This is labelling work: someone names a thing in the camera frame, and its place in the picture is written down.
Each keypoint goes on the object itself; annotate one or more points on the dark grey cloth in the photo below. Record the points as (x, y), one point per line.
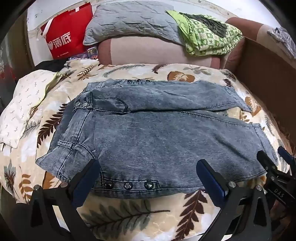
(208, 23)

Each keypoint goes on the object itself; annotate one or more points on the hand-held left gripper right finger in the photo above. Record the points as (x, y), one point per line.
(211, 183)

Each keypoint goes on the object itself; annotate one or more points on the pink brown plush cushion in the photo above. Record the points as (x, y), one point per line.
(150, 52)

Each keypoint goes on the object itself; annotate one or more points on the leaf print plush blanket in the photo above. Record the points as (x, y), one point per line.
(138, 222)

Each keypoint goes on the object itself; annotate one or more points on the green patterned cloth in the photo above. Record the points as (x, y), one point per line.
(208, 42)

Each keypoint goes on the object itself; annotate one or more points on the black cloth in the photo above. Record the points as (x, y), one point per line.
(50, 63)

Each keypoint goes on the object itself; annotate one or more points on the grey quilted pillow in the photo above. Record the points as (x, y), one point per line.
(129, 20)

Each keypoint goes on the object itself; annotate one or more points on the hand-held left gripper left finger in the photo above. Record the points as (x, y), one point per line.
(85, 183)

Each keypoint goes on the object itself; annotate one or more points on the brown cardboard box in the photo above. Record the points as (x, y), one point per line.
(266, 76)

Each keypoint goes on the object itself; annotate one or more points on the grey crumpled cloth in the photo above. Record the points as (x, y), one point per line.
(284, 37)

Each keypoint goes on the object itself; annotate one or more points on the small colourful packets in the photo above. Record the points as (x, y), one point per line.
(91, 52)

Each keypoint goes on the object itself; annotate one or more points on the white patterned pillow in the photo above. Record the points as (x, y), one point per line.
(25, 99)

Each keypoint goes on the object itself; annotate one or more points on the red shopping bag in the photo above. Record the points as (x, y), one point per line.
(67, 30)

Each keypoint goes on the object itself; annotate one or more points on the blue denim pants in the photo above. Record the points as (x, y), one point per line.
(150, 139)

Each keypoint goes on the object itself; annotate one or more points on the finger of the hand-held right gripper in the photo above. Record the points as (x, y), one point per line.
(266, 161)
(285, 155)

